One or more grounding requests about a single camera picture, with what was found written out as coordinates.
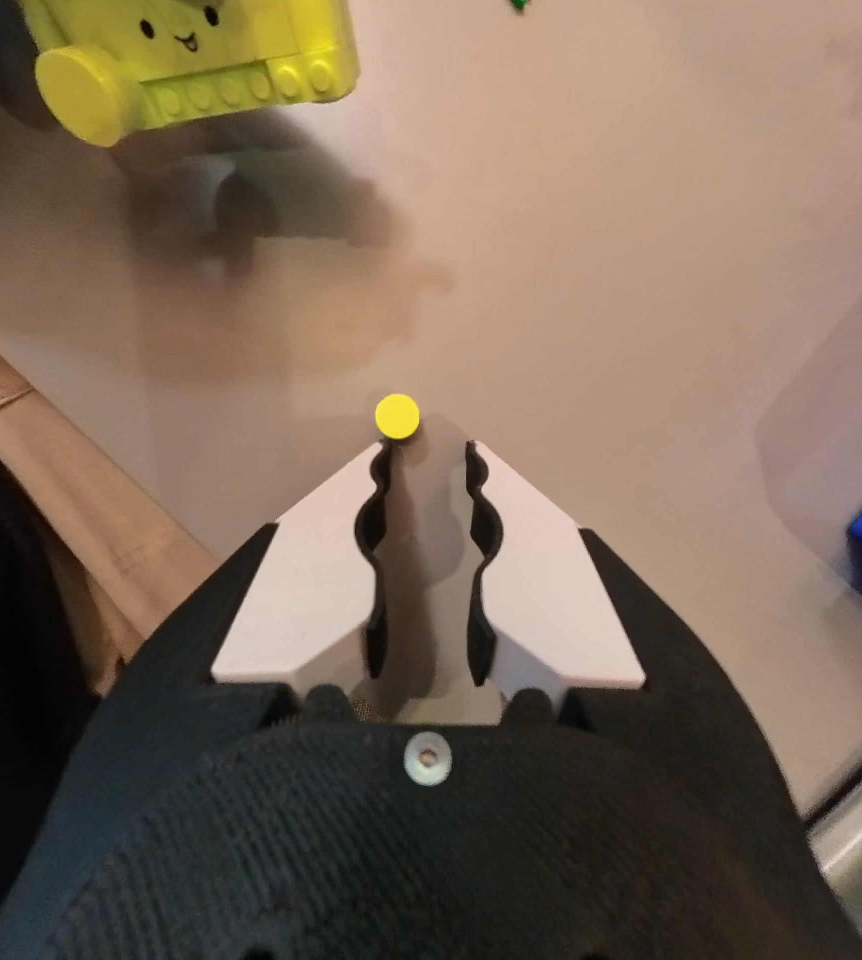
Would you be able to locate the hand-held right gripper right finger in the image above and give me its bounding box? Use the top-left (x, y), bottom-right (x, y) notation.
top-left (464, 441), bottom-right (645, 690)

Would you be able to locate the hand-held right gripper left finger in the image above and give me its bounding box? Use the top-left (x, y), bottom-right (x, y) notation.
top-left (211, 441), bottom-right (402, 687)

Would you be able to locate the lime green brick pot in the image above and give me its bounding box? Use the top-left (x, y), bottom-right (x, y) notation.
top-left (22, 0), bottom-right (363, 147)

